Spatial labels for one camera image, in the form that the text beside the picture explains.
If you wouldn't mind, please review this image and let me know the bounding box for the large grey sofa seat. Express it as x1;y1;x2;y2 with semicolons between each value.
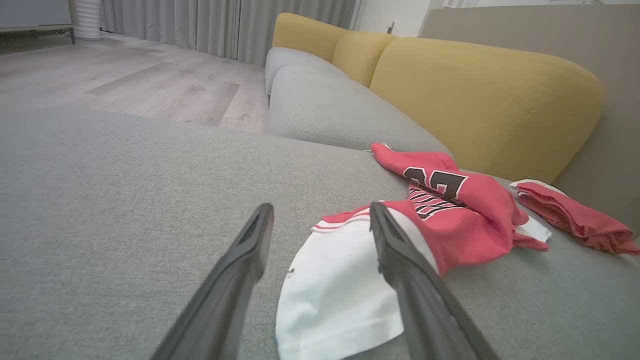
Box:
0;107;640;360

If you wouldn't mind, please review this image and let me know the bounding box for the small yellow sofa back cushion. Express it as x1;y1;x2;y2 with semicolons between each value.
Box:
272;12;349;64
331;30;399;89

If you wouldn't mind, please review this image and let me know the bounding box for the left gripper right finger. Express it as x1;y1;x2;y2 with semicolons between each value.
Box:
370;201;501;360

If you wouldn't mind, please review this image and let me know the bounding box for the red white basketball jersey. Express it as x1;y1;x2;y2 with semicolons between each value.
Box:
274;142;554;360

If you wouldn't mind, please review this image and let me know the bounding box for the white ribbed cylinder appliance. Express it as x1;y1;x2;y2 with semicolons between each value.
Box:
74;0;104;41

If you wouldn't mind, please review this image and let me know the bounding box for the large yellow sofa back cushion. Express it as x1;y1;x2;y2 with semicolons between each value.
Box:
369;36;606;185

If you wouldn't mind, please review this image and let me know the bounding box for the red shorts white trim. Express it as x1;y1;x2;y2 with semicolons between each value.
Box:
509;178;640;256

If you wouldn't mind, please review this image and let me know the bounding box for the small grey sofa seat cushion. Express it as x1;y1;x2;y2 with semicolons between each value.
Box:
264;46;351;96

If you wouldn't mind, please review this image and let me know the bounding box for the grey curtain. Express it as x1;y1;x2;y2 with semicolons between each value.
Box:
99;0;357;67

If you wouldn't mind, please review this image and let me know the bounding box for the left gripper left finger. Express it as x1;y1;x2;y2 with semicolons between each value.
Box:
150;202;275;360

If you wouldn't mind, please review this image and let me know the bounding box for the low tv cabinet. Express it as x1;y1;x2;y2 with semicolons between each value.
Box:
0;0;79;48

